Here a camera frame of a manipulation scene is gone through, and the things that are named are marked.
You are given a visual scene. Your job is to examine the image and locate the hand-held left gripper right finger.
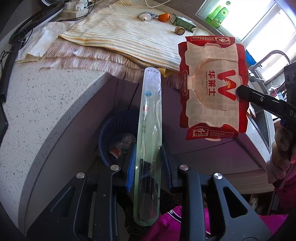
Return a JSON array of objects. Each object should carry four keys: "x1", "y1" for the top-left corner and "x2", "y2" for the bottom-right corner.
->
[{"x1": 161, "y1": 144, "x2": 272, "y2": 241}]

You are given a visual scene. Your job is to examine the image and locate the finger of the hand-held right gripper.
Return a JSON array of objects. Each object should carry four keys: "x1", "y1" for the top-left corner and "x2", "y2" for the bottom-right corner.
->
[{"x1": 235, "y1": 85, "x2": 287, "y2": 120}]

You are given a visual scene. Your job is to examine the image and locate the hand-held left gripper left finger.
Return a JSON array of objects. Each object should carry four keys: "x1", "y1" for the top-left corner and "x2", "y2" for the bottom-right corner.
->
[{"x1": 26, "y1": 142, "x2": 139, "y2": 241}]

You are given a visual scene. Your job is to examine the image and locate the clear plastic wrapper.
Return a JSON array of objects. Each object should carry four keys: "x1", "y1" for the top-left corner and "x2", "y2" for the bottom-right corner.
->
[{"x1": 113, "y1": 133, "x2": 137, "y2": 151}]

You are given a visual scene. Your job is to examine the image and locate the blue mesh waste basket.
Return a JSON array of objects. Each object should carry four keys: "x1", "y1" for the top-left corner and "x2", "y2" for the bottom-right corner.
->
[{"x1": 98, "y1": 109, "x2": 145, "y2": 167}]

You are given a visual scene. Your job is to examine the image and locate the clear toothbrush case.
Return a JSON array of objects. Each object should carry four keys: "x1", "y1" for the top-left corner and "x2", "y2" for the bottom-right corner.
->
[{"x1": 133, "y1": 67, "x2": 162, "y2": 226}]

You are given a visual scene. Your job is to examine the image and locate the red wet wipe packet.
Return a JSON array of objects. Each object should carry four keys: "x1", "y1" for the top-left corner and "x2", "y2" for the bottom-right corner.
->
[{"x1": 178, "y1": 35, "x2": 250, "y2": 141}]

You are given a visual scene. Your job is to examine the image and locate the person's right forearm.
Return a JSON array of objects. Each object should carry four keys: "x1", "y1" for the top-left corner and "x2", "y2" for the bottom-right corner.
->
[{"x1": 273, "y1": 162, "x2": 296, "y2": 214}]

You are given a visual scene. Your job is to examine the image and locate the person's right hand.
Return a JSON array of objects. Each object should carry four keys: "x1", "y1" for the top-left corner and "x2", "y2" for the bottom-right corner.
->
[{"x1": 266, "y1": 126, "x2": 296, "y2": 183}]

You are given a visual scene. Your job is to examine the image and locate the steel sink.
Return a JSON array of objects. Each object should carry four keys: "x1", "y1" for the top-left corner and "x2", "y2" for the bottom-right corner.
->
[{"x1": 248, "y1": 102, "x2": 271, "y2": 153}]

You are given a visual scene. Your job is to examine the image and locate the steel faucet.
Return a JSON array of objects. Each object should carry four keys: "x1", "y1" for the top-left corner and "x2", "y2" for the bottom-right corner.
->
[{"x1": 247, "y1": 50, "x2": 291, "y2": 82}]

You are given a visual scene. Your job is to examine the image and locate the person's magenta clothing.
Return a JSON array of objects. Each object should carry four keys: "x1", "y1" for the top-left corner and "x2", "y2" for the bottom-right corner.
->
[{"x1": 147, "y1": 205, "x2": 289, "y2": 241}]

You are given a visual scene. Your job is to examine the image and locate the green dish soap bottle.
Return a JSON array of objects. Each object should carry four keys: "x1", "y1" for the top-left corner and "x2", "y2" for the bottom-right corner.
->
[{"x1": 206, "y1": 1, "x2": 232, "y2": 29}]

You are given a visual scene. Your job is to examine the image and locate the green drink carton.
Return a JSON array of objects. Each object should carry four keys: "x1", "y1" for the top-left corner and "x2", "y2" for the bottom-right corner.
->
[{"x1": 169, "y1": 14, "x2": 197, "y2": 33}]

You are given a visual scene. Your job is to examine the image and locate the pink fringed cloth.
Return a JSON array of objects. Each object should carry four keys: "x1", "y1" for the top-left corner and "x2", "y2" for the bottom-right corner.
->
[{"x1": 40, "y1": 40, "x2": 185, "y2": 88}]

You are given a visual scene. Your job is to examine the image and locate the white toothpaste tube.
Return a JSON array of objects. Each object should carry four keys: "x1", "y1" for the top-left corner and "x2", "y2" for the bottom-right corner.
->
[{"x1": 139, "y1": 11, "x2": 159, "y2": 22}]

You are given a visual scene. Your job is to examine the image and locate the yellow striped cloth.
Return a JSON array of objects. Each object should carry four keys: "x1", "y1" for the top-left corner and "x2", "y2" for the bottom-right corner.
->
[{"x1": 58, "y1": 0, "x2": 210, "y2": 71}]

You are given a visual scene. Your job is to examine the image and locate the white paper sheet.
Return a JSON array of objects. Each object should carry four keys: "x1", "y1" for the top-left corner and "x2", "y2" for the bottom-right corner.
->
[{"x1": 15, "y1": 22, "x2": 77, "y2": 64}]

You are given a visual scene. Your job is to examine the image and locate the white power strip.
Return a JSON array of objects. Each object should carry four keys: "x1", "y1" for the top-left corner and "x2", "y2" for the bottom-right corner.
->
[{"x1": 60, "y1": 0, "x2": 89, "y2": 19}]

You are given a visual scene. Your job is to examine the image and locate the white window frame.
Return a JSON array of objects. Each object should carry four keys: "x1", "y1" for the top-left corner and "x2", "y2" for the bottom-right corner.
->
[{"x1": 195, "y1": 0, "x2": 296, "y2": 81}]

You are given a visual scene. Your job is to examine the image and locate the white cable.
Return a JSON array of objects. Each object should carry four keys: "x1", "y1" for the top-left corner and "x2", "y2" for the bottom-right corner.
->
[{"x1": 144, "y1": 0, "x2": 171, "y2": 7}]

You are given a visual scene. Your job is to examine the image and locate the black cables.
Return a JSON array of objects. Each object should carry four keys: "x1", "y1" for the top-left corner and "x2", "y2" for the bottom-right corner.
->
[{"x1": 0, "y1": 0, "x2": 67, "y2": 102}]

